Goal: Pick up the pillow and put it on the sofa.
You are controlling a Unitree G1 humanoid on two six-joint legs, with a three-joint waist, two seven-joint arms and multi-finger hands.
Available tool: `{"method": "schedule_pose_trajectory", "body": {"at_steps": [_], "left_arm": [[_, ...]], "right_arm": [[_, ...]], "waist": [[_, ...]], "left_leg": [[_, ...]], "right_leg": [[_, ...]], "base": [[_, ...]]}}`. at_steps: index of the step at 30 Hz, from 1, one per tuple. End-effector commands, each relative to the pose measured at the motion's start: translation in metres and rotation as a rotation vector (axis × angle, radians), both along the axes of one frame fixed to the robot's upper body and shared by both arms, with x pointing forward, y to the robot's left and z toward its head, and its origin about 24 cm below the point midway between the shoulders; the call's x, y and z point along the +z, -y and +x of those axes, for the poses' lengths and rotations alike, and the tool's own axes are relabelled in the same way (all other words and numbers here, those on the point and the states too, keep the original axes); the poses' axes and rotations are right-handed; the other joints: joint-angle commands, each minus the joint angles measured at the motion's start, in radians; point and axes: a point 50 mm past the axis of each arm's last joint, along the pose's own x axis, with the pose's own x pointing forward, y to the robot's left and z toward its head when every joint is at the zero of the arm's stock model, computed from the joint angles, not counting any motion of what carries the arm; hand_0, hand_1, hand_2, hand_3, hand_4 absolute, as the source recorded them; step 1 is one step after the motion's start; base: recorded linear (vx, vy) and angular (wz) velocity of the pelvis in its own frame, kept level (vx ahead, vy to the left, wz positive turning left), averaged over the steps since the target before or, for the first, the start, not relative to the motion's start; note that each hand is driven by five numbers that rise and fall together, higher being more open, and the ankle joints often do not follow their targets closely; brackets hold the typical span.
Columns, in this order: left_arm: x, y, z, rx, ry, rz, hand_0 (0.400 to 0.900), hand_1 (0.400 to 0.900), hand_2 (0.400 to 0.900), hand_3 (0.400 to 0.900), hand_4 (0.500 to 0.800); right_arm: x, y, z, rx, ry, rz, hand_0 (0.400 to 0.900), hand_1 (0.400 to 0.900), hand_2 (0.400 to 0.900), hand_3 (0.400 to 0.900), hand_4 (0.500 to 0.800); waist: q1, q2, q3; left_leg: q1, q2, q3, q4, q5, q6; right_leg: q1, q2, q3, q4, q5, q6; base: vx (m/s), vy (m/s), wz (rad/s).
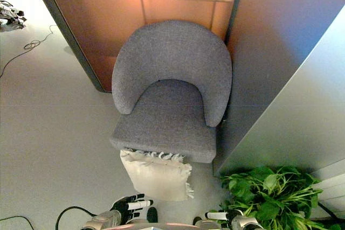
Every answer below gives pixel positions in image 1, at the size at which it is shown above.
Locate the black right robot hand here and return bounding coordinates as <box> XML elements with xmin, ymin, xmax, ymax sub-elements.
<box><xmin>204</xmin><ymin>209</ymin><xmax>245</xmax><ymax>228</ymax></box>

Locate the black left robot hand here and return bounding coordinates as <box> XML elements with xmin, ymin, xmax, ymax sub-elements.
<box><xmin>109</xmin><ymin>193</ymin><xmax>154</xmax><ymax>226</ymax></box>

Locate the cream fringed pillow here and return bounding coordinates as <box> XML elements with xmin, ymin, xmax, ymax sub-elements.
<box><xmin>120</xmin><ymin>148</ymin><xmax>195</xmax><ymax>202</ymax></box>

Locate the grey fabric armchair sofa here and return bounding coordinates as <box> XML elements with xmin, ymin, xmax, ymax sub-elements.
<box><xmin>109</xmin><ymin>19</ymin><xmax>233</xmax><ymax>164</ymax></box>

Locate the silver right robot leg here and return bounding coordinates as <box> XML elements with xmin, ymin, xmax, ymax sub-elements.
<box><xmin>194</xmin><ymin>219</ymin><xmax>223</xmax><ymax>230</ymax></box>

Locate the black left robot foot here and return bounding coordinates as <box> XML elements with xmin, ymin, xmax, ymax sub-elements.
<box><xmin>146</xmin><ymin>207</ymin><xmax>158</xmax><ymax>225</ymax></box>

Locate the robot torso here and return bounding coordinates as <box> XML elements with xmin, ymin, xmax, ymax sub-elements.
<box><xmin>129</xmin><ymin>221</ymin><xmax>195</xmax><ymax>230</ymax></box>

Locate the green leafy potted plant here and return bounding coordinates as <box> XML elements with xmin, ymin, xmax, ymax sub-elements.
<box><xmin>219</xmin><ymin>165</ymin><xmax>345</xmax><ymax>230</ymax></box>

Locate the white slatted panel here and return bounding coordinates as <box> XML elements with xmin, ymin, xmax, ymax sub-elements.
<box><xmin>309</xmin><ymin>164</ymin><xmax>345</xmax><ymax>220</ymax></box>

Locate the white quadruped robot dog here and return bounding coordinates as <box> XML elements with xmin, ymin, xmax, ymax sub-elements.
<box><xmin>0</xmin><ymin>0</ymin><xmax>27</xmax><ymax>32</ymax></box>

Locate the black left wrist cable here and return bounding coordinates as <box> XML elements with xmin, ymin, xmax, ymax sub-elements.
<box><xmin>55</xmin><ymin>206</ymin><xmax>98</xmax><ymax>230</ymax></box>

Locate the long black floor cable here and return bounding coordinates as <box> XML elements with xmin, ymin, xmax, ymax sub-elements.
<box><xmin>0</xmin><ymin>25</ymin><xmax>59</xmax><ymax>230</ymax></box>

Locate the orange panel partition grey frame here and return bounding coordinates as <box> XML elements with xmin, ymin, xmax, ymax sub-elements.
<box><xmin>27</xmin><ymin>0</ymin><xmax>246</xmax><ymax>93</ymax></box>

